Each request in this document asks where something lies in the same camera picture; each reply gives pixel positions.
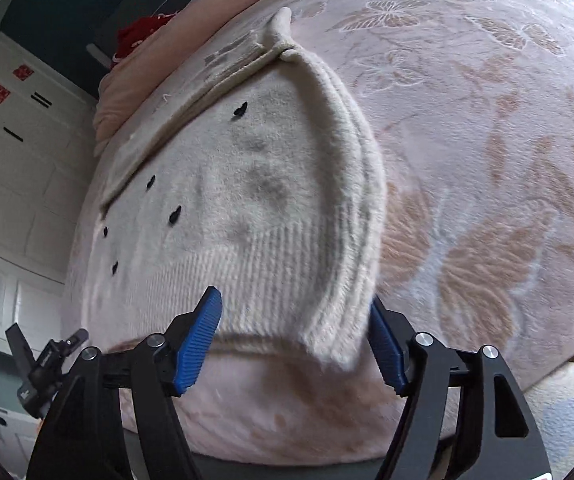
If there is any cream knit sweater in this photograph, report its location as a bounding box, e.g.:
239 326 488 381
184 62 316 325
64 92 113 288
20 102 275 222
100 7 388 368

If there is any white wardrobe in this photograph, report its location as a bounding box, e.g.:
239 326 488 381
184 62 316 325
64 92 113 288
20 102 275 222
0 30 98 356

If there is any red cloth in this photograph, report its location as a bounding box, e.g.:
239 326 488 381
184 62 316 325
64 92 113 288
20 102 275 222
112 14 178 68

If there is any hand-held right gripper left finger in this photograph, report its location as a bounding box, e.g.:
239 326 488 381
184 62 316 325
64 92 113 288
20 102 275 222
26 286 224 480

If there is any pink duvet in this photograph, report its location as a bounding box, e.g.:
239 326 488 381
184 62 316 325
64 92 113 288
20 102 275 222
91 0 348 158

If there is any pink butterfly blanket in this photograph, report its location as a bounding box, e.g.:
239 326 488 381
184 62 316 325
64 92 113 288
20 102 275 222
64 0 574 463

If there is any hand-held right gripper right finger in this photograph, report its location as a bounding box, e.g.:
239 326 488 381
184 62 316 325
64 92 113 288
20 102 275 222
369 296 552 480

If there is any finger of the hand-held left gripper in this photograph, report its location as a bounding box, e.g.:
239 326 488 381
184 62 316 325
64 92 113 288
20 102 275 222
41 328 90 367
5 324 36 377

